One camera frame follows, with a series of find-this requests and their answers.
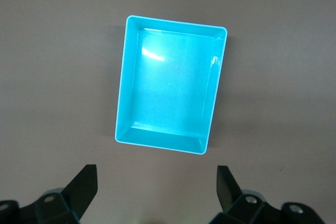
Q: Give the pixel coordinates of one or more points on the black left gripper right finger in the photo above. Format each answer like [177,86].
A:
[231,195]

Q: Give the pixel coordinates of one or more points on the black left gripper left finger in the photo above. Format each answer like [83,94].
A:
[78,195]

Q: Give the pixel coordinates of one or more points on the blue plastic box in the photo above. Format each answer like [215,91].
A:
[170,85]

